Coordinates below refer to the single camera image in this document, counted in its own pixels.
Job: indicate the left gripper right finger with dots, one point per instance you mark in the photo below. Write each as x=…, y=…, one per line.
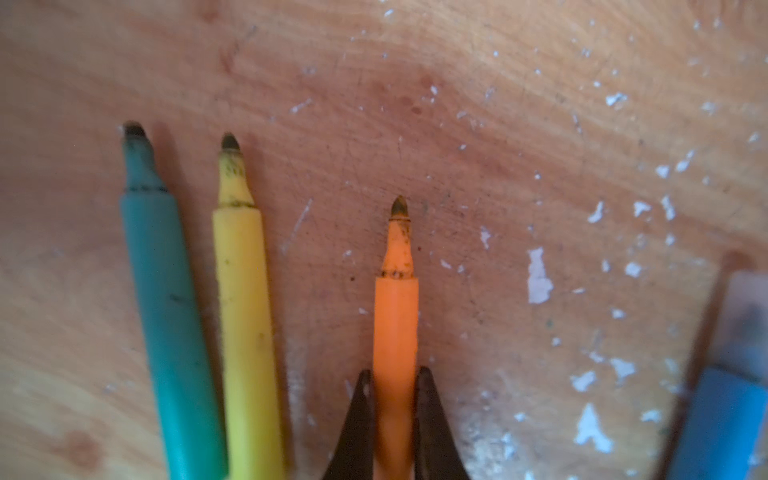
x=436, y=456

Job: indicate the yellow marker pen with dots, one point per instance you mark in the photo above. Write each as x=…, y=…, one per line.
x=251, y=397

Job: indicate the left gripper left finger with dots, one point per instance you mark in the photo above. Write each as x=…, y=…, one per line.
x=353, y=457

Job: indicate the orange marker pen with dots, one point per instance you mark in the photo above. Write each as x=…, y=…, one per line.
x=395, y=347

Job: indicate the blue marker pen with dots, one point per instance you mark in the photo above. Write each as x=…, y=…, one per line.
x=727, y=408

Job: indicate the green marker pen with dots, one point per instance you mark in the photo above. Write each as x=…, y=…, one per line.
x=178, y=360

